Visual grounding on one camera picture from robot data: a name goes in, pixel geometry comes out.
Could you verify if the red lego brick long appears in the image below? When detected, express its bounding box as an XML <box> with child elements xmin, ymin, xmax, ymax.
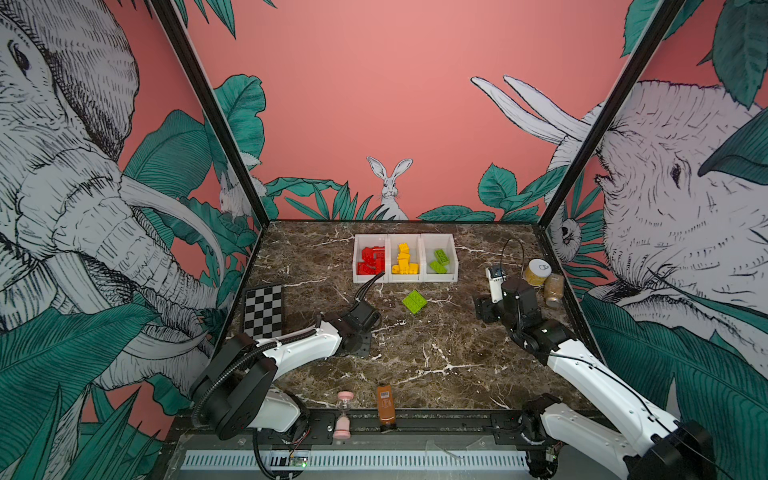
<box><xmin>357</xmin><ymin>262</ymin><xmax>372</xmax><ymax>275</ymax></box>

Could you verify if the large green lego plate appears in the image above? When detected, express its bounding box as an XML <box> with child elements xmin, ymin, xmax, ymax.
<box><xmin>402</xmin><ymin>290</ymin><xmax>428</xmax><ymax>315</ymax></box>

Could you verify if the red arch lego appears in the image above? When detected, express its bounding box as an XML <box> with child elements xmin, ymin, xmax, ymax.
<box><xmin>363</xmin><ymin>252</ymin><xmax>386</xmax><ymax>273</ymax></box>

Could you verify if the red lego stack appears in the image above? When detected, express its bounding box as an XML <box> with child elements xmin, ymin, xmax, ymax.
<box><xmin>361</xmin><ymin>247</ymin><xmax>385</xmax><ymax>261</ymax></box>

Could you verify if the green lego brick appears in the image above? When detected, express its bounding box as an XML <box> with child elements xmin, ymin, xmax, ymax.
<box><xmin>434</xmin><ymin>249</ymin><xmax>450</xmax><ymax>265</ymax></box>
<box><xmin>429</xmin><ymin>260</ymin><xmax>447</xmax><ymax>274</ymax></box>

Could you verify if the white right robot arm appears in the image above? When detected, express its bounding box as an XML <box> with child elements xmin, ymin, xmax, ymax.
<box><xmin>474</xmin><ymin>276</ymin><xmax>717</xmax><ymax>479</ymax></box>

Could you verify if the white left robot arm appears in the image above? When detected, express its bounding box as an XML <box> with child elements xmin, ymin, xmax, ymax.
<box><xmin>191</xmin><ymin>300</ymin><xmax>382</xmax><ymax>444</ymax></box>

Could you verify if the brown spice jar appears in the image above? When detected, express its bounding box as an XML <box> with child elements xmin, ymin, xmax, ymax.
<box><xmin>544</xmin><ymin>273</ymin><xmax>565</xmax><ymax>308</ymax></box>

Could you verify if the yellow tape roll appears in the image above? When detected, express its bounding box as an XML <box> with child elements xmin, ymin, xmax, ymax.
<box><xmin>523</xmin><ymin>258</ymin><xmax>552</xmax><ymax>287</ymax></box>

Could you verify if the white left bin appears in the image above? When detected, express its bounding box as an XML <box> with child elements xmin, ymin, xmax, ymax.
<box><xmin>352</xmin><ymin>234</ymin><xmax>391</xmax><ymax>284</ymax></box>

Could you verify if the white bin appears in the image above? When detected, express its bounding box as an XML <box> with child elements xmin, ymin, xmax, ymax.
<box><xmin>385</xmin><ymin>234</ymin><xmax>425</xmax><ymax>283</ymax></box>
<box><xmin>420</xmin><ymin>233</ymin><xmax>459</xmax><ymax>283</ymax></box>
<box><xmin>352</xmin><ymin>234</ymin><xmax>391</xmax><ymax>284</ymax></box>

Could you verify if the white right bin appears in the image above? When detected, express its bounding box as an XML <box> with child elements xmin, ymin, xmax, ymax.
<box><xmin>420</xmin><ymin>233</ymin><xmax>459</xmax><ymax>283</ymax></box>

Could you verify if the black white checkerboard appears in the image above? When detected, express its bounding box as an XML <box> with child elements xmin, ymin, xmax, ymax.
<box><xmin>242</xmin><ymin>283</ymin><xmax>283</xmax><ymax>339</ymax></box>

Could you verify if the brown orange bottle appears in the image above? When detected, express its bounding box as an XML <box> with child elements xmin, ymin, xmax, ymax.
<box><xmin>376</xmin><ymin>384</ymin><xmax>397</xmax><ymax>433</ymax></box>

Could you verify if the white middle bin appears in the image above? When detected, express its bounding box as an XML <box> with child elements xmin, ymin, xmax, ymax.
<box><xmin>385</xmin><ymin>234</ymin><xmax>425</xmax><ymax>283</ymax></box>

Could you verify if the pink hourglass timer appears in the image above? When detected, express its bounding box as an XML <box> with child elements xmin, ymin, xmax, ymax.
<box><xmin>333</xmin><ymin>391</ymin><xmax>355</xmax><ymax>440</ymax></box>

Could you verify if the white perforated rail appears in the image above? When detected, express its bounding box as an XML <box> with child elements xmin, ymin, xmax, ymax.
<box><xmin>181</xmin><ymin>450</ymin><xmax>528</xmax><ymax>472</ymax></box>

